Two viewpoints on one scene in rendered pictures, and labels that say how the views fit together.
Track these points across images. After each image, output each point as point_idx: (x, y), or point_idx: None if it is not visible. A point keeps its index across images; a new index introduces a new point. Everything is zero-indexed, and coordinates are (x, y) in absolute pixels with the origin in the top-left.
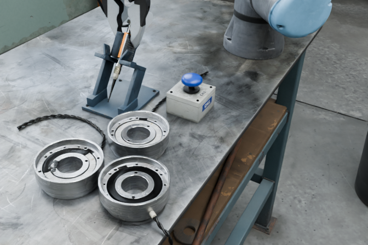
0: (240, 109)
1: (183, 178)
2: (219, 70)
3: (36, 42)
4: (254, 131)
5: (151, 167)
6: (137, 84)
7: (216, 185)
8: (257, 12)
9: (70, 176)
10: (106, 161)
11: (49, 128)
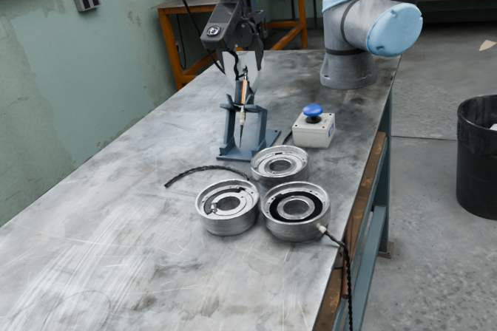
0: (361, 129)
1: (334, 195)
2: (327, 103)
3: (152, 115)
4: None
5: (304, 190)
6: (262, 125)
7: None
8: (350, 43)
9: (233, 213)
10: None
11: (193, 181)
